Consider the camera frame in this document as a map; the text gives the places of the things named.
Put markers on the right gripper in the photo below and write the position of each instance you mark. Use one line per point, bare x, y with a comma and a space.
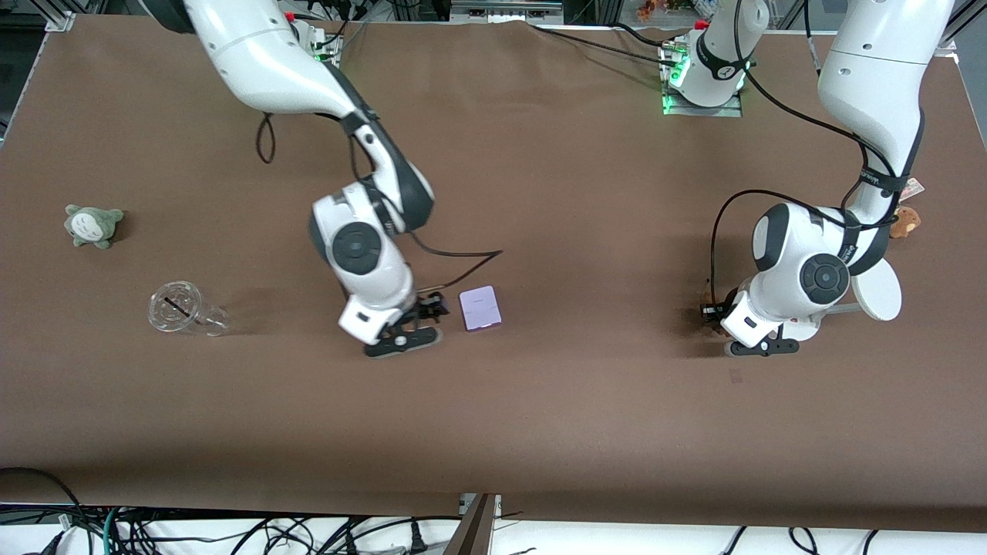
429, 307

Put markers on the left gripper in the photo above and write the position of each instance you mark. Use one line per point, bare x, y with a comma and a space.
718, 310

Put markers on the brown lion statue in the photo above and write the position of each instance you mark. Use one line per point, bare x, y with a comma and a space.
706, 291

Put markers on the white purple card box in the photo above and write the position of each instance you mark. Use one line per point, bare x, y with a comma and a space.
480, 308

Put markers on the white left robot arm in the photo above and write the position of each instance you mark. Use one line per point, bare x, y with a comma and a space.
871, 69

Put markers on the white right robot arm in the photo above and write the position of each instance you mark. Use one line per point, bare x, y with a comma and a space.
262, 62

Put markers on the brown table cover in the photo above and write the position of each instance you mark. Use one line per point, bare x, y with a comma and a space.
493, 416

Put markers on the small brown plush toy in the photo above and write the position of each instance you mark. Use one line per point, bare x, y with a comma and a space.
904, 222

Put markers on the slanted support beam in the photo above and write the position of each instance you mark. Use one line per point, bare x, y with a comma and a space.
472, 532

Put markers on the clear plastic cup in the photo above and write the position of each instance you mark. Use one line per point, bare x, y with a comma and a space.
179, 307

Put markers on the orange toy figure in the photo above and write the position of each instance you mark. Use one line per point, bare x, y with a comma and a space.
646, 9

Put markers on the green plush toy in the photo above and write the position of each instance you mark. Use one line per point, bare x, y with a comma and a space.
92, 226

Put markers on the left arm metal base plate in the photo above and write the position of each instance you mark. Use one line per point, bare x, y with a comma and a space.
736, 109

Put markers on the aluminium frame corner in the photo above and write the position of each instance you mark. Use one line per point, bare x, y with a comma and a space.
947, 46
62, 21

